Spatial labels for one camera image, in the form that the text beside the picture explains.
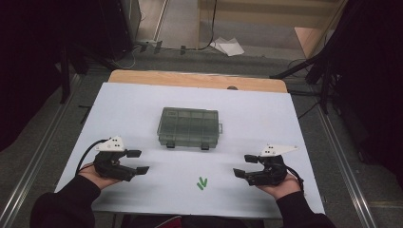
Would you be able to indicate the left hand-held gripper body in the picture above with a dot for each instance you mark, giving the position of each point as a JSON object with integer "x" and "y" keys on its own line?
{"x": 109, "y": 166}

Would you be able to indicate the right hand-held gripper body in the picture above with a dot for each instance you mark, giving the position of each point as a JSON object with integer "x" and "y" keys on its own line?
{"x": 272, "y": 171}

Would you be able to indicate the grey translucent compartment box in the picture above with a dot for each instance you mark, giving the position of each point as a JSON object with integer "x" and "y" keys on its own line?
{"x": 188, "y": 126}

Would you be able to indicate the person's left hand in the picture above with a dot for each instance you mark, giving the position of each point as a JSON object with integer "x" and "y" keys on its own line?
{"x": 93, "y": 178}

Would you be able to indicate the person's right hand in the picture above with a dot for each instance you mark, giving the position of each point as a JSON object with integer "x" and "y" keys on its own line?
{"x": 283, "y": 188}

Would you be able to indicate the white board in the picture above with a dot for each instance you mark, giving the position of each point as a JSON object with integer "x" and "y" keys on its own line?
{"x": 253, "y": 126}

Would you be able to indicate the red cloth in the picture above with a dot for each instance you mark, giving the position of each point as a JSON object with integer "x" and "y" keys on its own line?
{"x": 171, "y": 221}

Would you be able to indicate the black stand pole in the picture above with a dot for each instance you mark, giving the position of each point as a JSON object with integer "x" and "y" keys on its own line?
{"x": 65, "y": 79}

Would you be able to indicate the black tripod stand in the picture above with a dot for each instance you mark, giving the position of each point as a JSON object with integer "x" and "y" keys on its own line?
{"x": 297, "y": 67}

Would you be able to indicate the white crumpled paper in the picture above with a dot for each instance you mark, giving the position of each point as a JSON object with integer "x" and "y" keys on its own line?
{"x": 229, "y": 47}

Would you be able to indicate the black cabinet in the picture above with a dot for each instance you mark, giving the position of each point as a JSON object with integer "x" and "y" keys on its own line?
{"x": 118, "y": 28}

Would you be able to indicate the dark curtain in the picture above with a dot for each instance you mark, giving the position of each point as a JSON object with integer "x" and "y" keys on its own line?
{"x": 374, "y": 79}
{"x": 28, "y": 63}

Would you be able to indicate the tan wooden board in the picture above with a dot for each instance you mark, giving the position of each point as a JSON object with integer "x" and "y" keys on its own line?
{"x": 309, "y": 39}

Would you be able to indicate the beige wooden furniture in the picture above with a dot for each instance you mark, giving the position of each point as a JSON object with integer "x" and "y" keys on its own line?
{"x": 269, "y": 14}

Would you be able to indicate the metal floor rail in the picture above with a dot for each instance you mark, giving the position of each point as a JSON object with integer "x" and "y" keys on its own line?
{"x": 348, "y": 177}
{"x": 31, "y": 164}

